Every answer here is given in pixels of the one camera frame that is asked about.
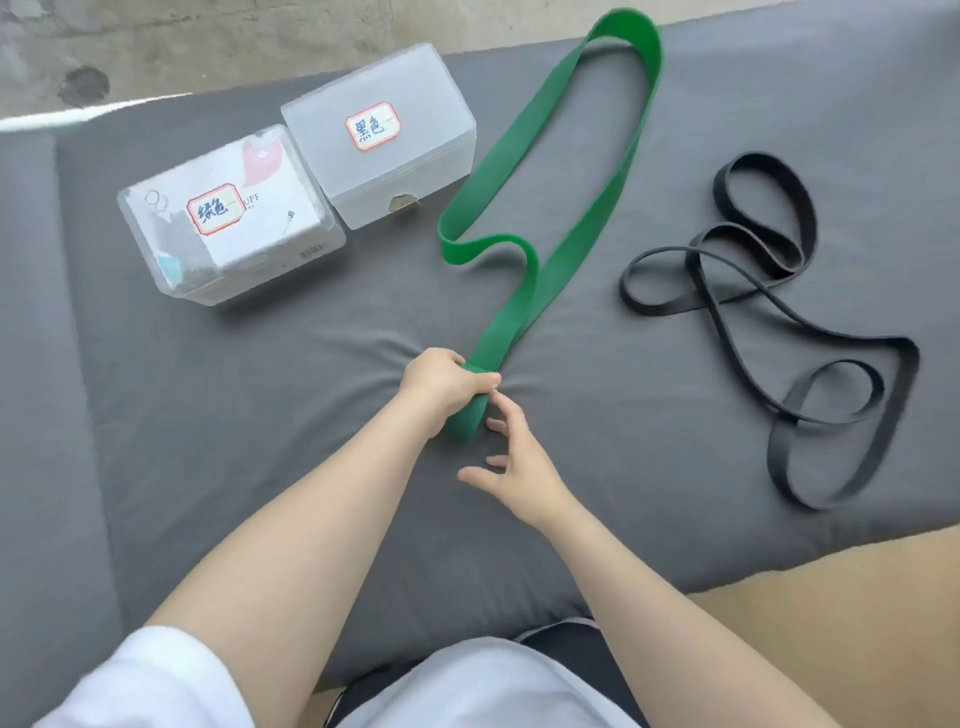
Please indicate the person's left hand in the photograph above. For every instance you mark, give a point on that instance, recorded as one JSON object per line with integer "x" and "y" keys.
{"x": 431, "y": 390}

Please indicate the person's right hand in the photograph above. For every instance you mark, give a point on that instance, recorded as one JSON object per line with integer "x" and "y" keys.
{"x": 529, "y": 476}

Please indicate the person's right thumb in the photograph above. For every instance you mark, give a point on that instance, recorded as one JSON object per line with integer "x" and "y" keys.
{"x": 481, "y": 481}

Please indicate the person's left thumb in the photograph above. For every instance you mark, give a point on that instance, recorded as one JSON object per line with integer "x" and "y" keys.
{"x": 478, "y": 383}

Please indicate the person's right middle finger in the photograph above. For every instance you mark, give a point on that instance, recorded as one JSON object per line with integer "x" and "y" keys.
{"x": 496, "y": 426}

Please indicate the green resistance band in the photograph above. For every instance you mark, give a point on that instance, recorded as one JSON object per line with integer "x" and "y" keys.
{"x": 491, "y": 337}

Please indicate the person's right forearm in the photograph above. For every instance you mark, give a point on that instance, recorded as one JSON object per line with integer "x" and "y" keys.
{"x": 660, "y": 630}

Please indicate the person's left forearm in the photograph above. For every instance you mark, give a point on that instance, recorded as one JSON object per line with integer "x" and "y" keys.
{"x": 300, "y": 540}

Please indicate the frosted empty plastic box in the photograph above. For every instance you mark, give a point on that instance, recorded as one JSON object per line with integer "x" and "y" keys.
{"x": 420, "y": 157}

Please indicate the grey mattress cover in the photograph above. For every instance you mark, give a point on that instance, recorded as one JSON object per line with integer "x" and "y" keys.
{"x": 225, "y": 412}

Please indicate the black resistance band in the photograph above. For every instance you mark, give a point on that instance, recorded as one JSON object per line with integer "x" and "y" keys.
{"x": 780, "y": 461}

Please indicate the clear plastic box with card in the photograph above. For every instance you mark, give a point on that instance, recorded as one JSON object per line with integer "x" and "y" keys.
{"x": 169, "y": 255}

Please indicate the white shirt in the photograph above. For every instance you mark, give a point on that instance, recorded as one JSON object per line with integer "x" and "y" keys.
{"x": 150, "y": 690}

